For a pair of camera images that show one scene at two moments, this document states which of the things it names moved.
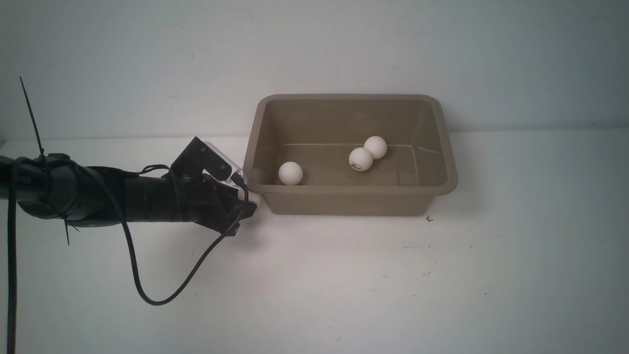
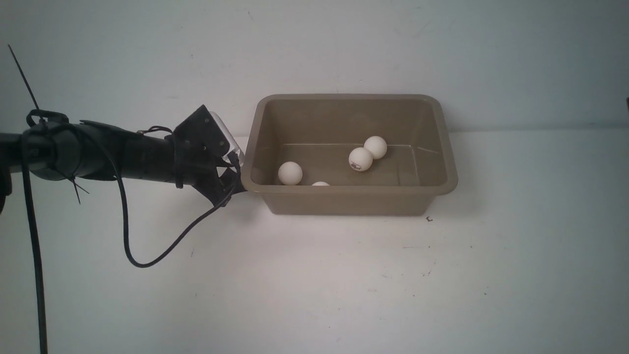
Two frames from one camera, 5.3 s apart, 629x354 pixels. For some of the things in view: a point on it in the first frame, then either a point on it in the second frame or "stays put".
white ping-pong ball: [377, 145] stays put
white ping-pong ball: [290, 173] stays put
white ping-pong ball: [360, 159] stays put
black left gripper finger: [244, 209] to [234, 183]
